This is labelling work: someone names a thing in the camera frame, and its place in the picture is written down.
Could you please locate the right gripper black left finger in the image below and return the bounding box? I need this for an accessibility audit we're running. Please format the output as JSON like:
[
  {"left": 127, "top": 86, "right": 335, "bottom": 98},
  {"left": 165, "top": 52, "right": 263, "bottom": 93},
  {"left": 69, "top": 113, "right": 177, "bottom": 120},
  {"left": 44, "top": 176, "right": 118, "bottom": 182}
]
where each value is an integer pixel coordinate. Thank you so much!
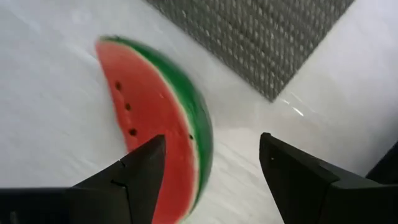
[{"left": 0, "top": 134, "right": 167, "bottom": 224}]

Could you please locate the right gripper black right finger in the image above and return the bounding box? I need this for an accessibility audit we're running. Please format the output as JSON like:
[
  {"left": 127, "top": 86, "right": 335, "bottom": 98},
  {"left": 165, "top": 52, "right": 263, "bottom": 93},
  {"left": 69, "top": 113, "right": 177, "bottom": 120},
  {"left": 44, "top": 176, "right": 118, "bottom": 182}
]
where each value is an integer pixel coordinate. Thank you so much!
[{"left": 259, "top": 132, "right": 398, "bottom": 224}]

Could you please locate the red green watermelon slice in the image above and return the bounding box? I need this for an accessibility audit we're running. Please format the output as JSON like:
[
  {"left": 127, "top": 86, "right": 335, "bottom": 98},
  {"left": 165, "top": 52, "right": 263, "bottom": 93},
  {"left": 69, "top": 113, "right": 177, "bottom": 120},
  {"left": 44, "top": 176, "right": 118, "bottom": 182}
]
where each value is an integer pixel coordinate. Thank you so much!
[{"left": 95, "top": 35, "right": 215, "bottom": 224}]

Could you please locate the white glossy table sheet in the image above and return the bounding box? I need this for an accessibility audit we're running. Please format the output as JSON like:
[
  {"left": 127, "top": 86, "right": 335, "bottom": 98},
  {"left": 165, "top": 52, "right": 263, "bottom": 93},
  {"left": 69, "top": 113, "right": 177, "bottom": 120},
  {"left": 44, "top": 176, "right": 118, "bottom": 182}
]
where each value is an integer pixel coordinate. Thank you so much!
[{"left": 0, "top": 0, "right": 398, "bottom": 224}]

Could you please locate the dark woven placemat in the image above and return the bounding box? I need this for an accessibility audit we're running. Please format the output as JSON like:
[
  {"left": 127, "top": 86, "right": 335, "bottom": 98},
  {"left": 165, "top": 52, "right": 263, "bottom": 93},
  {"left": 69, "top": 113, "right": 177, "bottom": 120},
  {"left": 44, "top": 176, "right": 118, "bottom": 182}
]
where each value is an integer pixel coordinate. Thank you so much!
[{"left": 146, "top": 0, "right": 355, "bottom": 103}]

